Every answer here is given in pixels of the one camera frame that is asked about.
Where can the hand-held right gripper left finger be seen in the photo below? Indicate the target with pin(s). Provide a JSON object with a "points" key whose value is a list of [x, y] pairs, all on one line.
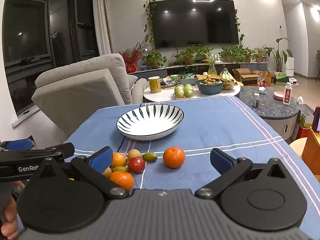
{"points": [[101, 161]]}

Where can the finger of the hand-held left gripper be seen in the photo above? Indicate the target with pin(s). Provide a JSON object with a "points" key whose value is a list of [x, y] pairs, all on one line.
{"points": [[18, 145], [65, 150]]}

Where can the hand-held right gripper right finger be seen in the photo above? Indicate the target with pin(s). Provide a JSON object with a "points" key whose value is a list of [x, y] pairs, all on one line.
{"points": [[221, 161]]}

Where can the golden kiwi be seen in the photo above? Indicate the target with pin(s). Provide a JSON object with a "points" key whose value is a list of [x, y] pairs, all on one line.
{"points": [[133, 153], [108, 173]]}

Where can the small mandarin orange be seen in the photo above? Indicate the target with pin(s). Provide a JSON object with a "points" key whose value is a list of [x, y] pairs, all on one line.
{"points": [[118, 159]]}

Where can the yellow-green kumquat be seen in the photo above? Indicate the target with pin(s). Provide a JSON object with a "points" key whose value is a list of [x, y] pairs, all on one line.
{"points": [[120, 169]]}

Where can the red apple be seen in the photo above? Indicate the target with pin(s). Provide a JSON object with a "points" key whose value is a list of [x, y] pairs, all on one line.
{"points": [[136, 165]]}

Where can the large mandarin orange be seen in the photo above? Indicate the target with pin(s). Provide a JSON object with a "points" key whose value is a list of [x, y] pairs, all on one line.
{"points": [[174, 158]]}

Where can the green oval kumquat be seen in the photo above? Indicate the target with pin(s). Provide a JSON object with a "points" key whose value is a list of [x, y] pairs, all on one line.
{"points": [[149, 157]]}

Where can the striped white ceramic bowl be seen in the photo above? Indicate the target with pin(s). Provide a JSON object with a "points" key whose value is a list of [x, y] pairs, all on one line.
{"points": [[150, 130]]}

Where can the person's left hand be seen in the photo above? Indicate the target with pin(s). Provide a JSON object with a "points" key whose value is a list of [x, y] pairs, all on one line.
{"points": [[11, 220]]}

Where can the blue striped tablecloth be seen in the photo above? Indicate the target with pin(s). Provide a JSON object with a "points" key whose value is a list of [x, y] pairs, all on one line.
{"points": [[225, 135]]}

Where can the beige armchair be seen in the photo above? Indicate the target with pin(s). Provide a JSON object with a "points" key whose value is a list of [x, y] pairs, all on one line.
{"points": [[75, 87]]}

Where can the small spice jar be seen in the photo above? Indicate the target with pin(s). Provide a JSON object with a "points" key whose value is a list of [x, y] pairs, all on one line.
{"points": [[256, 100]]}

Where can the blue bowl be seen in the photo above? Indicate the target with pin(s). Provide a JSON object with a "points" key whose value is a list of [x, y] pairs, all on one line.
{"points": [[210, 89]]}

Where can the dark marble round table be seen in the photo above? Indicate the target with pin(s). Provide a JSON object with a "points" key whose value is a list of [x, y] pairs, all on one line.
{"points": [[272, 105]]}

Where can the round wooden stool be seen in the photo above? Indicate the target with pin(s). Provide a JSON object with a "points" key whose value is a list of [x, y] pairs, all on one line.
{"points": [[298, 146]]}

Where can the pack of green apples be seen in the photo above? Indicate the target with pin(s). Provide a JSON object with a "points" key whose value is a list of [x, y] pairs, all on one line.
{"points": [[184, 91]]}

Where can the pile of longans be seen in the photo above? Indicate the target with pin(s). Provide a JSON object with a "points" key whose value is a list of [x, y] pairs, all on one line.
{"points": [[210, 81]]}

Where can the bunch of bananas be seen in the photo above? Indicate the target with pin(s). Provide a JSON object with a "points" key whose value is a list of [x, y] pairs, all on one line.
{"points": [[226, 76]]}

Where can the orange basket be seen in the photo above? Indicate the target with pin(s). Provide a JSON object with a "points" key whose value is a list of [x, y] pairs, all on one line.
{"points": [[212, 76]]}

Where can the open cardboard box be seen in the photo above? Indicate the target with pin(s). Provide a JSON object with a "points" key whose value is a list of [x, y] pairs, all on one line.
{"points": [[246, 78]]}

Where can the teal dish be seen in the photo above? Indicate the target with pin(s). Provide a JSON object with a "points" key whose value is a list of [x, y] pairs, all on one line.
{"points": [[188, 81]]}

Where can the pink dish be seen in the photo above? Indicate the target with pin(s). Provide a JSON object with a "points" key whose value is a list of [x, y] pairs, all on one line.
{"points": [[278, 95]]}

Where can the white round coffee table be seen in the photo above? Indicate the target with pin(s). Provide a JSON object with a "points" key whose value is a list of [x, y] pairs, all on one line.
{"points": [[162, 95]]}

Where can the wooden cabinet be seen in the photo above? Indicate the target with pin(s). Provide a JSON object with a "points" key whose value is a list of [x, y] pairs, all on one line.
{"points": [[311, 150]]}

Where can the colourful paper bag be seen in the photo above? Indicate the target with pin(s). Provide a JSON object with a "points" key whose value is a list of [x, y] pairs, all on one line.
{"points": [[303, 122]]}

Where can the glass vase with plant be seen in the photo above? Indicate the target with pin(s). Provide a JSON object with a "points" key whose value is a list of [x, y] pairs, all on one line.
{"points": [[212, 69]]}

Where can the yellow can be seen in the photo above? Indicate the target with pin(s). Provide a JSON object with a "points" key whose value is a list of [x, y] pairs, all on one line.
{"points": [[154, 85]]}

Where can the white bottle red label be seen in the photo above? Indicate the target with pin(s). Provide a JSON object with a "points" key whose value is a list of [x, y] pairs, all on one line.
{"points": [[287, 93]]}

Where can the small brown cardboard box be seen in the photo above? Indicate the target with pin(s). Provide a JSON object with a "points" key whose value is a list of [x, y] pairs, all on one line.
{"points": [[267, 77]]}

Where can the tray of wrapped candies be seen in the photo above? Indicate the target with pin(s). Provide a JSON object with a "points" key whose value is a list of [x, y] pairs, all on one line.
{"points": [[167, 81]]}

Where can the grey television console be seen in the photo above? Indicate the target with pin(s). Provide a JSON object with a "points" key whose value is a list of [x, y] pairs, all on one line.
{"points": [[172, 70]]}

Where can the green box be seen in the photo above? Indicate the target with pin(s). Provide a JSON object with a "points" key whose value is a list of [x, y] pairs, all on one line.
{"points": [[282, 76]]}

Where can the potted green plant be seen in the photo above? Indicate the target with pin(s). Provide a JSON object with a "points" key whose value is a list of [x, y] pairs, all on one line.
{"points": [[260, 53], [153, 58], [188, 55], [246, 53], [227, 53]]}

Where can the red flower arrangement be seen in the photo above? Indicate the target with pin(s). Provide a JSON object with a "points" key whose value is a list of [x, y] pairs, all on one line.
{"points": [[131, 57]]}

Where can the dark window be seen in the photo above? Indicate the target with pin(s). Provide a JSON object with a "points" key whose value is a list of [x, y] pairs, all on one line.
{"points": [[25, 30]]}

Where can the white air purifier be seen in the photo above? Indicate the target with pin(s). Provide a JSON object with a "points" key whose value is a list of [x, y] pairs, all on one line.
{"points": [[290, 66]]}

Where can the tall leafy floor plant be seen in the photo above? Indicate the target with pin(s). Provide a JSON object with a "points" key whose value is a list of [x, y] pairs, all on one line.
{"points": [[278, 55]]}

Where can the white curtain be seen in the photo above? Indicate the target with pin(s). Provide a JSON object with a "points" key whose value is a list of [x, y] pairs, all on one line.
{"points": [[103, 17]]}

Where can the wall socket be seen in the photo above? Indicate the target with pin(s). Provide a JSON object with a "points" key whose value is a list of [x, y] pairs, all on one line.
{"points": [[31, 139]]}

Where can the wall-mounted television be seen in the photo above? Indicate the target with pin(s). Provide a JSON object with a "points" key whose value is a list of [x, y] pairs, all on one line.
{"points": [[195, 22]]}

